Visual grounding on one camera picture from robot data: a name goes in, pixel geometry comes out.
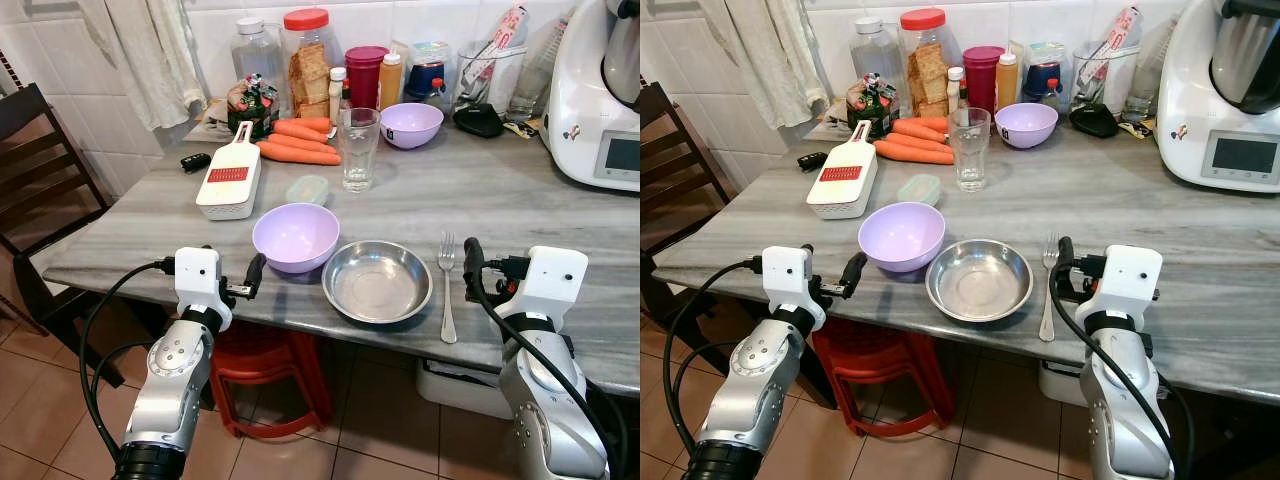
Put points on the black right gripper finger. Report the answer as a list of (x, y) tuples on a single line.
[(474, 262), (1066, 260)]

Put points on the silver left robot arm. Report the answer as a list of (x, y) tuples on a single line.
[(750, 385), (165, 385)]

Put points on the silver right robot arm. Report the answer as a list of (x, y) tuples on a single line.
[(1120, 405), (545, 410)]

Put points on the silver metal fork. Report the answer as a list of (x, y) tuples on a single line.
[(447, 285), (1047, 290)]

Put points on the large purple plastic bowl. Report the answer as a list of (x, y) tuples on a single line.
[(295, 235), (900, 235)]

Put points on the red plastic stool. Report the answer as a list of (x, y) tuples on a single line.
[(870, 352), (262, 352)]

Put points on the white grater with red blade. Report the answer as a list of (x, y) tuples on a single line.
[(843, 185), (229, 185)]

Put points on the black car key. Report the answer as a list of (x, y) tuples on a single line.
[(812, 161), (195, 162)]

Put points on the stainless steel plate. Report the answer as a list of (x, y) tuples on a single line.
[(377, 283), (979, 281)]

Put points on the small green lidded container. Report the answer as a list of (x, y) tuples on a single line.
[(307, 189), (918, 189)]

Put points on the white plastic bin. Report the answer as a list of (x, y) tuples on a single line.
[(1058, 385), (455, 390)]

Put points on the long orange carrot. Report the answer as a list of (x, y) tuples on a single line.
[(912, 153), (297, 154)]

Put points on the small purple plastic bowl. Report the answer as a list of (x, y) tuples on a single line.
[(1026, 125), (411, 125)]

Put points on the small yellow black clip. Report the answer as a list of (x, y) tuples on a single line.
[(522, 129), (1137, 129)]

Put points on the black pouch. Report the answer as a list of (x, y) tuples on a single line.
[(478, 120), (1094, 120)]

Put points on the clear drinking glass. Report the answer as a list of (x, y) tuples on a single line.
[(969, 150), (359, 150)]

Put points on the green and red snack bag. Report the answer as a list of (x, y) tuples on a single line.
[(252, 105), (870, 105)]

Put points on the dark wooden chair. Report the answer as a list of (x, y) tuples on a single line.
[(35, 175), (675, 170)]

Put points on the small red capped bottle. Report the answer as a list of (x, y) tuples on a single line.
[(1052, 90), (438, 90)]

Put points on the clear plastic jug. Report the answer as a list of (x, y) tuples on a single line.
[(1108, 90), (492, 90)]

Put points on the white food processor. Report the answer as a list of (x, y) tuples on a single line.
[(1190, 100), (575, 110)]

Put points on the orange sauce bottle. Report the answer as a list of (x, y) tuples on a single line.
[(1007, 82), (390, 82)]

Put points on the hanging beige towel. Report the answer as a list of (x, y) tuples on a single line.
[(150, 60), (770, 60)]

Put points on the tall clear glass bottle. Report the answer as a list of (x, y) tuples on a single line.
[(535, 80), (1145, 75)]

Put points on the clear bottle with white cap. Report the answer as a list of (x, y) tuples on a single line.
[(256, 55), (874, 55)]

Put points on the blue lidded container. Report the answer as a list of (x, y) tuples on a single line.
[(1042, 62), (425, 62)]

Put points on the small white capped spice bottle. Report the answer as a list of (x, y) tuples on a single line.
[(338, 90), (955, 90)]

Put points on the maroon plastic tumbler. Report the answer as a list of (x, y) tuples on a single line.
[(365, 78), (982, 78)]

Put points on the red lidded jar of crackers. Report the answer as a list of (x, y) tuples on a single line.
[(308, 70), (926, 70)]

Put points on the red and white packet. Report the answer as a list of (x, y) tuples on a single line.
[(505, 35), (1120, 35)]

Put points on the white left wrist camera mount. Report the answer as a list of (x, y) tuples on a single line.
[(790, 275), (197, 275)]

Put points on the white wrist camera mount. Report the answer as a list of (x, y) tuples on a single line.
[(197, 275), (550, 280), (1130, 278), (790, 275)]

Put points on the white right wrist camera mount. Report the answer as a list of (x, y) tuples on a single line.
[(550, 280), (1130, 278)]

